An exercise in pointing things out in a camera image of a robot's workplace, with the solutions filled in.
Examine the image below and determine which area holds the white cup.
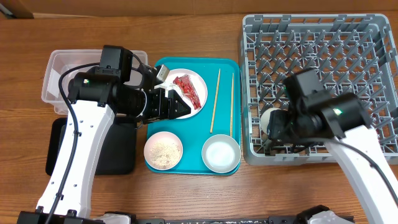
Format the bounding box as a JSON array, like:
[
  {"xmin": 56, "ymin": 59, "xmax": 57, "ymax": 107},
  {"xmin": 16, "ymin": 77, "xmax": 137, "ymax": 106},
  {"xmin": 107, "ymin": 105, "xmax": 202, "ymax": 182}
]
[{"xmin": 260, "ymin": 108, "xmax": 279, "ymax": 134}]

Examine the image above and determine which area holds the red snack wrapper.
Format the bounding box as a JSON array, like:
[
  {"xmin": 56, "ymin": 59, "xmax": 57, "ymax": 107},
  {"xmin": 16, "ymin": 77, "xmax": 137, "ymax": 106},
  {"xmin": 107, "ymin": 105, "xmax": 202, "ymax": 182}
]
[{"xmin": 173, "ymin": 75, "xmax": 201, "ymax": 110}]

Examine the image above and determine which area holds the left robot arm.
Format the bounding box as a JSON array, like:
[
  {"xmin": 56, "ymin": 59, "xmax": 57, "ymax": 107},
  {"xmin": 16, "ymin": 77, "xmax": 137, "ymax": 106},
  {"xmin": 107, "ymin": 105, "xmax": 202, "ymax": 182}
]
[{"xmin": 17, "ymin": 45, "xmax": 191, "ymax": 223}]

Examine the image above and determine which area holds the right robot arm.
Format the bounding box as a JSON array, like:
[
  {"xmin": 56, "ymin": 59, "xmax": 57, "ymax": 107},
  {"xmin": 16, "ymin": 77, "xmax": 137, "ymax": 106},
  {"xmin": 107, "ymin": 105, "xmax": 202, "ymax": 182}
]
[{"xmin": 260, "ymin": 68, "xmax": 397, "ymax": 223}]

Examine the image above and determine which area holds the grey dishwasher rack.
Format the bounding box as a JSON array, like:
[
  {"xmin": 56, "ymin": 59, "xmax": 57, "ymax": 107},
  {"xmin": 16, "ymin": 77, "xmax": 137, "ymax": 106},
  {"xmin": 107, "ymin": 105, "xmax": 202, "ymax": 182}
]
[{"xmin": 239, "ymin": 14, "xmax": 397, "ymax": 166}]

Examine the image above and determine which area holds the large white plate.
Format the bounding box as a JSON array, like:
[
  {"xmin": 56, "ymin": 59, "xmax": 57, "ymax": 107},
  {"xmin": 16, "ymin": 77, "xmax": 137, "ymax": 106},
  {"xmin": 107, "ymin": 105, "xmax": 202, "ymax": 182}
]
[{"xmin": 155, "ymin": 68, "xmax": 208, "ymax": 119}]

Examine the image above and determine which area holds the left wooden chopstick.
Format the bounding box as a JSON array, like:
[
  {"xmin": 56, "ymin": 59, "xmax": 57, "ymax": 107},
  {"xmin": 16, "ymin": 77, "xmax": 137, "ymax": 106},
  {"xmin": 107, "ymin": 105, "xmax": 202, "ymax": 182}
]
[{"xmin": 210, "ymin": 68, "xmax": 221, "ymax": 133}]

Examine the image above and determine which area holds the wooden chopstick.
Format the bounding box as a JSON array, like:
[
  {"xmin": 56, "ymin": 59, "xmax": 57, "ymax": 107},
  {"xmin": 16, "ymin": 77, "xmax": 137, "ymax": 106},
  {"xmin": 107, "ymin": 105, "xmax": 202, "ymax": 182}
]
[
  {"xmin": 210, "ymin": 68, "xmax": 221, "ymax": 133},
  {"xmin": 229, "ymin": 73, "xmax": 234, "ymax": 138}
]

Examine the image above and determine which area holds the teal plastic tray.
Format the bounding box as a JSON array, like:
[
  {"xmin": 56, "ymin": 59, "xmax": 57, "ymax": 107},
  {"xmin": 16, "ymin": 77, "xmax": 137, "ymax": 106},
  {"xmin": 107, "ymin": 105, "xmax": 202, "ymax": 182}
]
[{"xmin": 147, "ymin": 57, "xmax": 241, "ymax": 175}]

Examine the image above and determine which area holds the grey bowl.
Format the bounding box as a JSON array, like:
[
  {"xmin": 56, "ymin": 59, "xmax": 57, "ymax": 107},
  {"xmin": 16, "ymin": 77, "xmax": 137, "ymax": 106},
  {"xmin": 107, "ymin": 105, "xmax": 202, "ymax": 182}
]
[{"xmin": 201, "ymin": 134, "xmax": 241, "ymax": 174}]

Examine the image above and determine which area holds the black tray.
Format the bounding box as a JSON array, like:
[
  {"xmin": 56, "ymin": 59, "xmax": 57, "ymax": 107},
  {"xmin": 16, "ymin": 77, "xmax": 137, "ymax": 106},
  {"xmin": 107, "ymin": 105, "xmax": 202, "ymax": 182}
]
[{"xmin": 45, "ymin": 116, "xmax": 137, "ymax": 175}]

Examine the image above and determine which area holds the right wooden chopstick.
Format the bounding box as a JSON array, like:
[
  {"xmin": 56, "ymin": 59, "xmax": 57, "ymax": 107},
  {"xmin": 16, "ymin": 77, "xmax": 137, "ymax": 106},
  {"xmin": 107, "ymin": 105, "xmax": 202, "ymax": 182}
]
[{"xmin": 229, "ymin": 73, "xmax": 234, "ymax": 138}]

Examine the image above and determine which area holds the clear plastic bin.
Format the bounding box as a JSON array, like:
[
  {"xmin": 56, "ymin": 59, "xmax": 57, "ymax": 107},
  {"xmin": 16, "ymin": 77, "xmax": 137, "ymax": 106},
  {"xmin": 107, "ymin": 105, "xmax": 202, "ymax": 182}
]
[{"xmin": 41, "ymin": 49, "xmax": 149, "ymax": 115}]

